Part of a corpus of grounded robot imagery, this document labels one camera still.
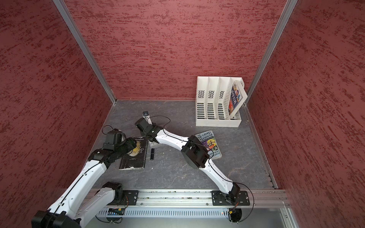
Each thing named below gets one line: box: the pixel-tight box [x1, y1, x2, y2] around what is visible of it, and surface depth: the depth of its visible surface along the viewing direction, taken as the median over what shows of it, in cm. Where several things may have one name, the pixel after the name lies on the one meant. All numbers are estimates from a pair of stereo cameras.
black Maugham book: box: [118, 136, 149, 171], surface depth 88 cm
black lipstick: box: [150, 148, 155, 161], surface depth 91 cm
